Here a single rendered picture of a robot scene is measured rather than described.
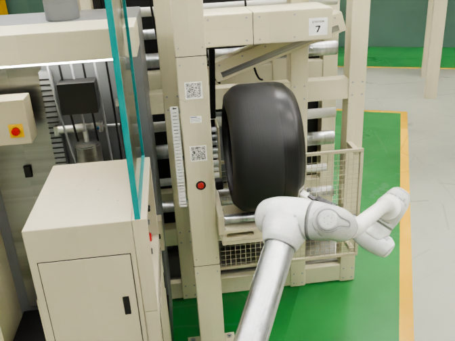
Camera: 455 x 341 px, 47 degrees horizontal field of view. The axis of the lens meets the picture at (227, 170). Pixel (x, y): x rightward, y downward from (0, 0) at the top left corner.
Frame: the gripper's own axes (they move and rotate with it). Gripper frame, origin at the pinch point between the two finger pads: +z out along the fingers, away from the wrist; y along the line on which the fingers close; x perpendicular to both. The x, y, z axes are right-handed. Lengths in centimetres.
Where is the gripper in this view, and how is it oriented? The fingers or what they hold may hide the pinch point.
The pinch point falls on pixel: (307, 196)
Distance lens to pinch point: 231.2
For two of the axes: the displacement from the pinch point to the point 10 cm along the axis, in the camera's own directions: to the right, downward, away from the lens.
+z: -7.7, -5.3, 3.7
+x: 6.4, -6.1, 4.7
